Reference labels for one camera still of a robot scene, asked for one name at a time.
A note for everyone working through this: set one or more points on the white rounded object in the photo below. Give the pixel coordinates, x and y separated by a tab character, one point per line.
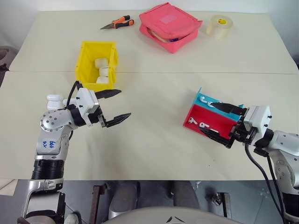
73	219

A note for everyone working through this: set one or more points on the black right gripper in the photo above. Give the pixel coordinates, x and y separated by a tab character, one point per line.
243	133

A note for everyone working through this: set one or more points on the rusty metal table bracket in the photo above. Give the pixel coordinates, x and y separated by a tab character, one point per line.
97	203
225	205

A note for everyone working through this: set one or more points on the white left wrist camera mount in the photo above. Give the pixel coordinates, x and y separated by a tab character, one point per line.
86	98

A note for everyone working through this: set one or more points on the yellow plastic bin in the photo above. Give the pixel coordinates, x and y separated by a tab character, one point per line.
87	63

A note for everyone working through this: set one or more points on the red and blue tray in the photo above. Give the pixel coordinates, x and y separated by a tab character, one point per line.
217	119

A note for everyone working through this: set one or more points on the pink fabric pouch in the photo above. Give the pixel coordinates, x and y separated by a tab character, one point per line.
168	18

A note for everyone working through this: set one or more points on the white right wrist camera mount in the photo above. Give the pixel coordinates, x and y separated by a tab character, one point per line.
259	119

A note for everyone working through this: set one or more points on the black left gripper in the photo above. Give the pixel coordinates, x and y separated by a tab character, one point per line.
97	116

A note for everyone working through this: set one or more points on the grey robot torso dome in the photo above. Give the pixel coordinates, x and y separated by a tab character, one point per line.
163	217

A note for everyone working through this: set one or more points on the blue bin with white earbuds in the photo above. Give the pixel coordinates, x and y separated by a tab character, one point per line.
227	114

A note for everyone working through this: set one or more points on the clear tape roll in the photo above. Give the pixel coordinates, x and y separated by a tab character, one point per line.
219	30

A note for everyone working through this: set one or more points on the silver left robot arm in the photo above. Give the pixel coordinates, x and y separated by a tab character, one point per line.
50	121

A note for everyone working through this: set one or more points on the orange black pliers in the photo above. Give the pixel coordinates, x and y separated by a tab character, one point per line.
121	23

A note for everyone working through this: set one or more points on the grey round object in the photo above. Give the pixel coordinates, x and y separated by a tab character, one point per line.
5	56

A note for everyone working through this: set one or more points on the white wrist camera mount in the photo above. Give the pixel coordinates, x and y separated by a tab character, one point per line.
86	98
259	119

